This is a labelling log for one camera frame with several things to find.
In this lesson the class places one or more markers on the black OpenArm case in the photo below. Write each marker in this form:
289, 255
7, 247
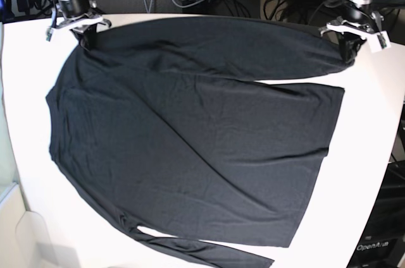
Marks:
382, 241

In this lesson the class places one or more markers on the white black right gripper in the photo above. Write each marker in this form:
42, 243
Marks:
77, 16

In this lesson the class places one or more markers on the black long sleeve shirt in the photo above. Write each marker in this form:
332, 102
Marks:
192, 134

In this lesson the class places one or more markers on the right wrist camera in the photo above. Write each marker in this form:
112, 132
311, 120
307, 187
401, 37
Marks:
379, 41

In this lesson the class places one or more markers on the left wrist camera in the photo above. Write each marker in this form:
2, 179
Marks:
49, 33

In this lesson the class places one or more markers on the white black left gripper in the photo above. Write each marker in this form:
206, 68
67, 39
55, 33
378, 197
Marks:
358, 18

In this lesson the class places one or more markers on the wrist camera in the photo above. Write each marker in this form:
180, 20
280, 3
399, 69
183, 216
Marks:
49, 33
379, 41

